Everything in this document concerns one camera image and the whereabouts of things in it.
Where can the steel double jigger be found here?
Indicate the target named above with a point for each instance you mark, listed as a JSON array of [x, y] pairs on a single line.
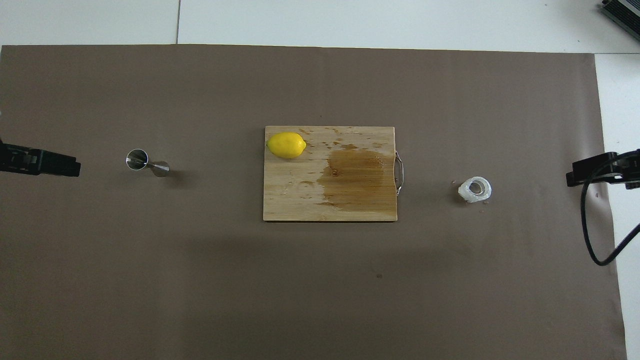
[[136, 160]]

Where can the clear faceted glass cup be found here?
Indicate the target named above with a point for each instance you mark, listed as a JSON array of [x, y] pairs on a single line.
[[465, 191]]

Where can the black ribbed device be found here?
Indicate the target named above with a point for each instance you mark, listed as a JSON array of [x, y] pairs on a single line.
[[625, 12]]

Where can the brown paper table mat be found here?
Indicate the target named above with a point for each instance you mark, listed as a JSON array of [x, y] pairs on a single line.
[[200, 275]]

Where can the yellow lemon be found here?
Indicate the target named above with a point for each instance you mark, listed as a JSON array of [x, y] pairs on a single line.
[[286, 145]]

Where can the wooden cutting board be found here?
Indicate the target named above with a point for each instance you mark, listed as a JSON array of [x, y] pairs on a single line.
[[300, 200]]

